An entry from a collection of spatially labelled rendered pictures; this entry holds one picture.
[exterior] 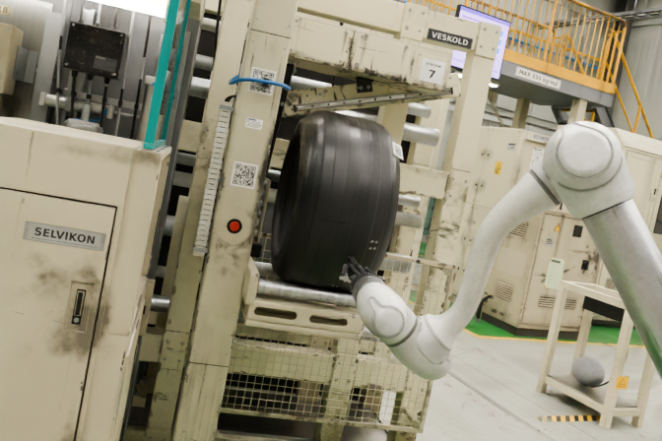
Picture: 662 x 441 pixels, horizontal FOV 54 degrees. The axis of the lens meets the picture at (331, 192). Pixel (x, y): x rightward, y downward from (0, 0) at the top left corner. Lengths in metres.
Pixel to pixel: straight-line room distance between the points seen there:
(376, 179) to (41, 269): 0.95
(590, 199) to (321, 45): 1.28
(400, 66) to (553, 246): 4.48
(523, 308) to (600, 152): 5.35
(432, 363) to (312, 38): 1.21
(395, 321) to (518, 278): 5.13
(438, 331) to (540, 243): 4.96
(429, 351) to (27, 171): 0.96
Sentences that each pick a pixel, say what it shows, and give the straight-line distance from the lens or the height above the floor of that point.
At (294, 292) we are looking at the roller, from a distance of 2.01.
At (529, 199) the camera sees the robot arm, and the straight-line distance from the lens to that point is 1.50.
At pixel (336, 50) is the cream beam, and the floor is 1.69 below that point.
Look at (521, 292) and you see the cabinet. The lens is 6.57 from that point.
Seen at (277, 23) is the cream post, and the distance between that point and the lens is 2.05.
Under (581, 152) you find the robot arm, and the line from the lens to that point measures 1.28.
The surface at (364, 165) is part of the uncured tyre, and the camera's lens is 1.90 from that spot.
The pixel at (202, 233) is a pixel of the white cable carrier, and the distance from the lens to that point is 2.04.
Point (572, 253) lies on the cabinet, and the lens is 6.86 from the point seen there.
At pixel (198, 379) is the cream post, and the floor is 0.57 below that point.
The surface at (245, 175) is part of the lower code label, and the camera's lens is 2.01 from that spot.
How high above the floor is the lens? 1.32
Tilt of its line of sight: 3 degrees down
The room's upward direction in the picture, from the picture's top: 11 degrees clockwise
